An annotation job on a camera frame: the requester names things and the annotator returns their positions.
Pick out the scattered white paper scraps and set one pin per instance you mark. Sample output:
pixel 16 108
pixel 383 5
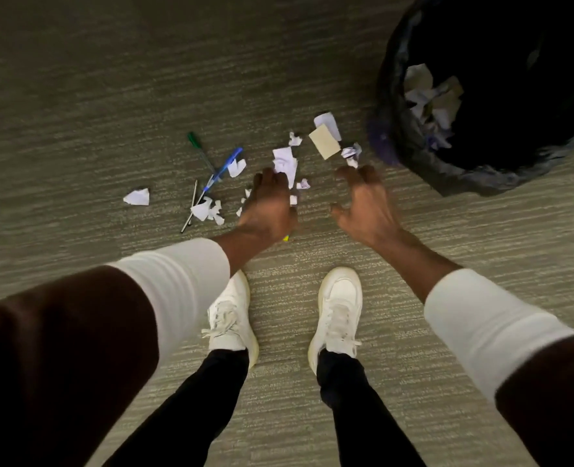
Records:
pixel 285 162

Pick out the green pen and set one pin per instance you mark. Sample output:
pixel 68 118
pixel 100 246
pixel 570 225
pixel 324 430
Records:
pixel 197 143

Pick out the person's right leg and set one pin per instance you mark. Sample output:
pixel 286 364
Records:
pixel 365 418

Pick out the person's leg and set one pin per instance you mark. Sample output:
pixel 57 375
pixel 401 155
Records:
pixel 189 413
pixel 365 418

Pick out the person's left white shoe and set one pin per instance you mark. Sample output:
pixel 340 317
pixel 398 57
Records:
pixel 231 316

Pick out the blue pen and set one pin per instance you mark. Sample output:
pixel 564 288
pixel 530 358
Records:
pixel 223 167

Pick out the person's left forearm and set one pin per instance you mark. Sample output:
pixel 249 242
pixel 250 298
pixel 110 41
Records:
pixel 180 282

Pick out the short thin pen refill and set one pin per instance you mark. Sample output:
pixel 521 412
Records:
pixel 194 192

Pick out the person's left hand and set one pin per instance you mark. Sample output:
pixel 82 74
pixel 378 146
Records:
pixel 269 209

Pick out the person's right forearm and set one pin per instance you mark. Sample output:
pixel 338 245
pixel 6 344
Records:
pixel 472 316

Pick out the person's left fingers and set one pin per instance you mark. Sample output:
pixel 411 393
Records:
pixel 270 178

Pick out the black trash bin with bag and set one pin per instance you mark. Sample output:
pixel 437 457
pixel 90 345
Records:
pixel 510 53

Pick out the person's right white shoe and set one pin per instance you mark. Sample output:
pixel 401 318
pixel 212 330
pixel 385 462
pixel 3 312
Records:
pixel 338 311

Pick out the person's left leg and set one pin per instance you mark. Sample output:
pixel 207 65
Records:
pixel 189 413

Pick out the person's right thumb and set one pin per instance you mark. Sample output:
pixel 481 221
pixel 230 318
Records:
pixel 340 214

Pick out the crumpled paper pile inside bin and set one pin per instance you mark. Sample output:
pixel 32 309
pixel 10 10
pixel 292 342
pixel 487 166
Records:
pixel 433 102

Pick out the person's right hand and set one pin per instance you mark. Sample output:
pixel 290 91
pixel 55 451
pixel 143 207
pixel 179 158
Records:
pixel 370 213

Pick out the beige square note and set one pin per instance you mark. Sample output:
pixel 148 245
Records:
pixel 324 141

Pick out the person's white shoe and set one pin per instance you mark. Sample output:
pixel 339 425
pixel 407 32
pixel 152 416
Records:
pixel 338 311
pixel 231 316

